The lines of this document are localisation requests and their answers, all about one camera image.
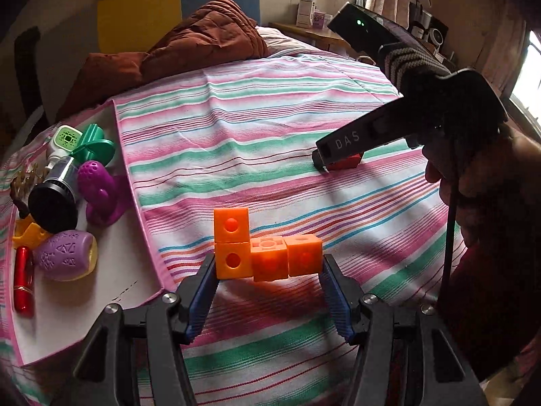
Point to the white carton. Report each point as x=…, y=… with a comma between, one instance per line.
x=305, y=12

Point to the yellow orange plastic toy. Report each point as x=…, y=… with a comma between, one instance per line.
x=29, y=232

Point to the purple small box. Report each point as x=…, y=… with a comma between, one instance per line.
x=320, y=20

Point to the brown quilt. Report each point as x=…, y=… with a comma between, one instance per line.
x=203, y=38

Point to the pale pink pillow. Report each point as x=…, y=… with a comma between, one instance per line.
x=283, y=40

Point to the striped bed sheet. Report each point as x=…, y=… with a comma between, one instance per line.
x=253, y=135

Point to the white tray with pink rim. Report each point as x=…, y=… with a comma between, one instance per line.
x=105, y=270

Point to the green plastic spool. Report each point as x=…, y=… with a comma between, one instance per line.
x=95, y=143

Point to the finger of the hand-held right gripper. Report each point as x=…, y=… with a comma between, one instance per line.
x=320, y=160

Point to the red puzzle piece block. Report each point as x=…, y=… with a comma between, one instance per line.
x=346, y=163

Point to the orange linking cubes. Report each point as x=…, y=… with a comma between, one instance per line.
x=266, y=262

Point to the small side window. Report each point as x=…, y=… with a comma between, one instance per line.
x=530, y=93

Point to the magenta perforated toy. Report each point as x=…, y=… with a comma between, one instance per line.
x=101, y=194

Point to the wooden side table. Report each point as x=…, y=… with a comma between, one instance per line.
x=312, y=36

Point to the white green plastic bottle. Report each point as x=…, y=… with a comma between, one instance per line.
x=63, y=139

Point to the red lipstick tube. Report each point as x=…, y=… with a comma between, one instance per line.
x=23, y=279

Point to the black stereo speaker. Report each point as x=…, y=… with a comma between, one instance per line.
x=435, y=36

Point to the black handheld fan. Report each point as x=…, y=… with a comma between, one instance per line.
x=53, y=207

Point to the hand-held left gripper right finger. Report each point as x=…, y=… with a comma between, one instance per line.
x=338, y=304

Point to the grey yellow blue headboard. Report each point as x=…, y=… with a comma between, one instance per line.
x=135, y=21

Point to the person's right hand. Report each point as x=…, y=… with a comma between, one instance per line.
x=486, y=169

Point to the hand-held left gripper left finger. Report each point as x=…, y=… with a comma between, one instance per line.
x=203, y=300

